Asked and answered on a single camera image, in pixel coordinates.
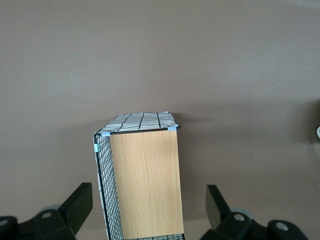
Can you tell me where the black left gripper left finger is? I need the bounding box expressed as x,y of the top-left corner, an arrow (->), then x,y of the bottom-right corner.
0,182 -> 94,240

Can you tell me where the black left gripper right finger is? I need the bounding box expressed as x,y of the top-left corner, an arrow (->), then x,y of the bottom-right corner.
199,184 -> 309,240

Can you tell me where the black wire mesh basket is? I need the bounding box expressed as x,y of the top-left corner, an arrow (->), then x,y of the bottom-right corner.
92,113 -> 186,240

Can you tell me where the light wooden shelf board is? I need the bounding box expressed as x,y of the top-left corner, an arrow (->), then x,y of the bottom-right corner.
109,129 -> 185,240

